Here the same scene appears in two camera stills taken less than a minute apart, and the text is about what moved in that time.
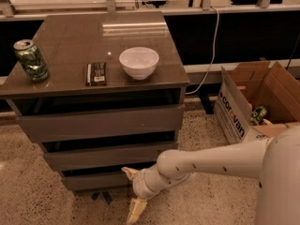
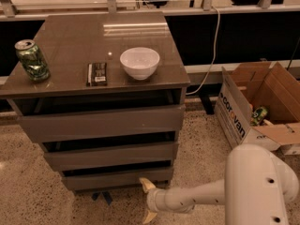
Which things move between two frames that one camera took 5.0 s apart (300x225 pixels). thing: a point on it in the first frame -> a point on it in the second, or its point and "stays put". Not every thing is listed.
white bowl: [139, 62] stays put
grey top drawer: [153, 122] stays put
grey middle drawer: [81, 159] stays put
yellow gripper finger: [135, 209] -> [149, 217]
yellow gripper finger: [130, 172] -> [146, 184]
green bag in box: [257, 115] stays put
